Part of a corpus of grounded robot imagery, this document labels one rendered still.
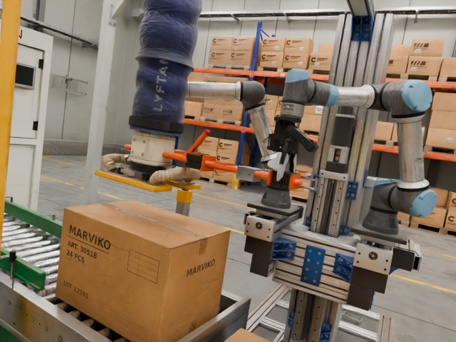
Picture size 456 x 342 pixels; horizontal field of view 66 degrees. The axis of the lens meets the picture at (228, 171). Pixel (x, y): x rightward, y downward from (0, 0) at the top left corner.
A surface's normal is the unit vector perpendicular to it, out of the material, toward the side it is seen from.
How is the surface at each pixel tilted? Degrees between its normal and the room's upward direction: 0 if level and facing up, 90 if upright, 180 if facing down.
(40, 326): 90
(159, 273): 90
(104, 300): 90
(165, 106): 78
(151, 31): 94
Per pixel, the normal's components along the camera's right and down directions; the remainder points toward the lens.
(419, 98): 0.36, 0.02
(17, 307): -0.52, 0.01
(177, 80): 0.68, -0.17
